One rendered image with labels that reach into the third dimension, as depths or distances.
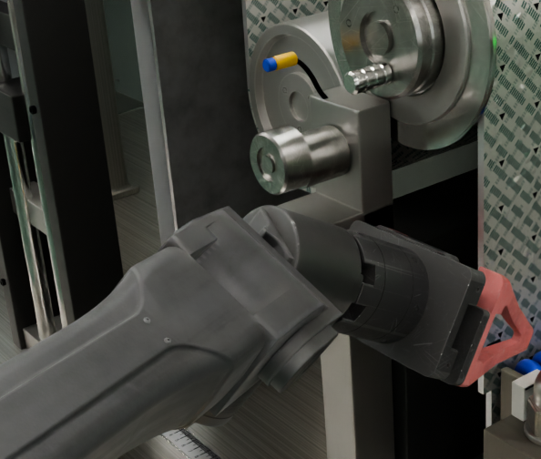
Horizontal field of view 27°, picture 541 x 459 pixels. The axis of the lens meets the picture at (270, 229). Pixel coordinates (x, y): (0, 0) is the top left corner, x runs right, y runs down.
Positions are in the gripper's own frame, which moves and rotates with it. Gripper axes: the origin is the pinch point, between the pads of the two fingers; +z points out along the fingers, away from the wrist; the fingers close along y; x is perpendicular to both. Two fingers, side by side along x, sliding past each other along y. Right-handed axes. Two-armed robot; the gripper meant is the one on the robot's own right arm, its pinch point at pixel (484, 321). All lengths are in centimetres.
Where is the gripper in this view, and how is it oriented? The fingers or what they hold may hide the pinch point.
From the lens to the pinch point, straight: 73.7
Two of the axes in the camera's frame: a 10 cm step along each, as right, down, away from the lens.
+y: 5.9, 2.8, -7.5
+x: 3.5, -9.3, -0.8
